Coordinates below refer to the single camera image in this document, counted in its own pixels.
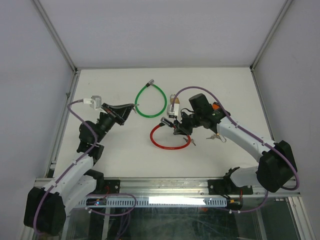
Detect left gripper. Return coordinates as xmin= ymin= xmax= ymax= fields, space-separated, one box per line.
xmin=94 ymin=103 xmax=134 ymax=143

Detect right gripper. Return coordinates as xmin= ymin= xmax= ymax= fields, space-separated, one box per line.
xmin=173 ymin=111 xmax=202 ymax=136

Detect red cable lock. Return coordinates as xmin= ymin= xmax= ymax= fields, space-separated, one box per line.
xmin=149 ymin=117 xmax=191 ymax=151

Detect green lock keys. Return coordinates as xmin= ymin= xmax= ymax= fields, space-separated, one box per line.
xmin=183 ymin=137 xmax=196 ymax=146

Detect small padlock key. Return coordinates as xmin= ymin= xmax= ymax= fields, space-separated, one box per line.
xmin=206 ymin=134 xmax=218 ymax=140

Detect green cable lock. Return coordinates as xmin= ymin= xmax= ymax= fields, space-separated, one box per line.
xmin=134 ymin=79 xmax=168 ymax=119

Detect orange black padlock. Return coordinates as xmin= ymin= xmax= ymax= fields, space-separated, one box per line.
xmin=212 ymin=102 xmax=221 ymax=111

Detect small brass padlock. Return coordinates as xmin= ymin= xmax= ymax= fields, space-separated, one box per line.
xmin=216 ymin=133 xmax=227 ymax=143

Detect large brass padlock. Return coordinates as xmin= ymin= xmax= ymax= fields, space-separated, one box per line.
xmin=170 ymin=94 xmax=180 ymax=105

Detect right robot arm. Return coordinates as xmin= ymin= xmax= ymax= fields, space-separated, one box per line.
xmin=173 ymin=93 xmax=298 ymax=194

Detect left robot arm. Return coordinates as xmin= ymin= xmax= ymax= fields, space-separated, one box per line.
xmin=23 ymin=98 xmax=135 ymax=236

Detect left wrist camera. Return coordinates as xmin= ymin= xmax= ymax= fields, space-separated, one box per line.
xmin=82 ymin=95 xmax=106 ymax=113

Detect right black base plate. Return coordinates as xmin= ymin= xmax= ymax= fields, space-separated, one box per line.
xmin=207 ymin=178 xmax=253 ymax=196

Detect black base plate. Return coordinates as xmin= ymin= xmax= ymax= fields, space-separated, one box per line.
xmin=100 ymin=179 xmax=121 ymax=195
xmin=207 ymin=178 xmax=253 ymax=196

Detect white slotted cable duct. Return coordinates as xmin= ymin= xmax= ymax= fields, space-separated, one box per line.
xmin=75 ymin=196 xmax=227 ymax=208

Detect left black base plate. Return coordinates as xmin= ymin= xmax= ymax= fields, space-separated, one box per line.
xmin=100 ymin=179 xmax=121 ymax=195

